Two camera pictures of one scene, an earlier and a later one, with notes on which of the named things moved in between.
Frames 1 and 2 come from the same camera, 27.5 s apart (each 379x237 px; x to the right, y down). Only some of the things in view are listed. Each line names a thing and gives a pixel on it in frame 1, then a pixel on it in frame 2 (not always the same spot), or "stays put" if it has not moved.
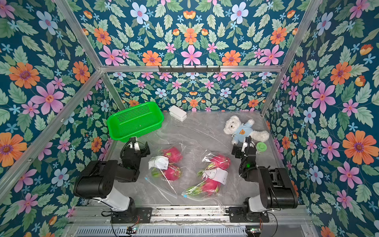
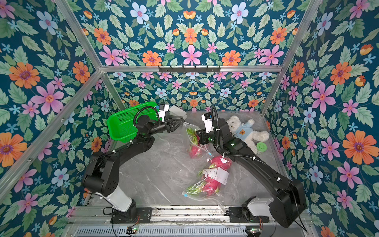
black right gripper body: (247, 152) to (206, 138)
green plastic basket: (136, 121) stays put
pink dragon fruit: (174, 155) to (195, 148)
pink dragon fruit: (208, 186) stays put
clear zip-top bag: (165, 168) to (193, 147)
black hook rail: (189, 69) stays put
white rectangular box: (177, 113) stays put
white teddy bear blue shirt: (240, 131) stays put
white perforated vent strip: (160, 231) stays put
